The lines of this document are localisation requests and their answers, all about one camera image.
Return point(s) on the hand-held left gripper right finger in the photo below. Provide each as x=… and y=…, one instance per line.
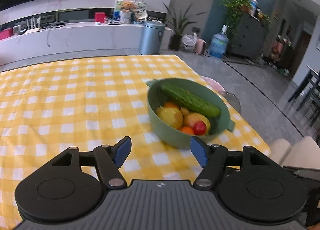
x=200, y=152

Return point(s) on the white plastic bag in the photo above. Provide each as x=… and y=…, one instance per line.
x=188, y=42

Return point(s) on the small white device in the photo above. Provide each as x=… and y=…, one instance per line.
x=17, y=30

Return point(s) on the pink chair cushion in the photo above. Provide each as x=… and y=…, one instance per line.
x=212, y=82

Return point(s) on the blue water jug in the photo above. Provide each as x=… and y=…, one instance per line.
x=218, y=43

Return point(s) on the pink flat box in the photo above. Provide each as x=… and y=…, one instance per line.
x=5, y=34

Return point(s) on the bottles on cabinet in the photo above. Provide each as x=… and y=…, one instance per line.
x=258, y=11

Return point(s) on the green colander bowl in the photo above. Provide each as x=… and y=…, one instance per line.
x=175, y=137

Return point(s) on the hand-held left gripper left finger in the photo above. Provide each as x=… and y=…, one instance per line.
x=123, y=150

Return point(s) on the grey drawer cabinet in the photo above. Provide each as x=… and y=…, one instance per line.
x=250, y=40

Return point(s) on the cluttered entry shelf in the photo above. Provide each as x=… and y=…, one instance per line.
x=281, y=52

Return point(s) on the red box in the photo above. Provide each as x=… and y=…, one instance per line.
x=100, y=17

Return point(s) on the black dining chair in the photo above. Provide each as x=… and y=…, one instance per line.
x=307, y=95

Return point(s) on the yellow-green pear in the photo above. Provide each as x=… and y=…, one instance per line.
x=193, y=118
x=170, y=117

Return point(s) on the orange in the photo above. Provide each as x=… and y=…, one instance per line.
x=171, y=105
x=187, y=130

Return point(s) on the white wifi router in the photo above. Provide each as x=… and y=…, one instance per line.
x=33, y=27

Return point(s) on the blue-grey trash can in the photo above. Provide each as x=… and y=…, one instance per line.
x=152, y=38

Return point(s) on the colourful picture box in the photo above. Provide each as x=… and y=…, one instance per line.
x=117, y=7

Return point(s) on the green cucumber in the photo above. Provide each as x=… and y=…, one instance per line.
x=190, y=100

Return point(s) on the long-leaf potted plant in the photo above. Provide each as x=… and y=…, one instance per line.
x=178, y=25

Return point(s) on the red cherry tomato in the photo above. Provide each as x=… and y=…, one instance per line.
x=200, y=128

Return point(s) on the leafy pothos plant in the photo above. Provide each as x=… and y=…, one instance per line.
x=235, y=11

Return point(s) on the beige chair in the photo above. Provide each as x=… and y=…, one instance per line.
x=300, y=151

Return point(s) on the teddy bear in white pot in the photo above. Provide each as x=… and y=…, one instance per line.
x=125, y=13

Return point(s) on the yellow checked tablecloth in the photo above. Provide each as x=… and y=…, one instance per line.
x=62, y=110

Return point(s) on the pink small appliance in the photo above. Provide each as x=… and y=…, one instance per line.
x=200, y=46

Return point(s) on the white marble tv console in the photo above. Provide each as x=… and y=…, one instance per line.
x=87, y=40

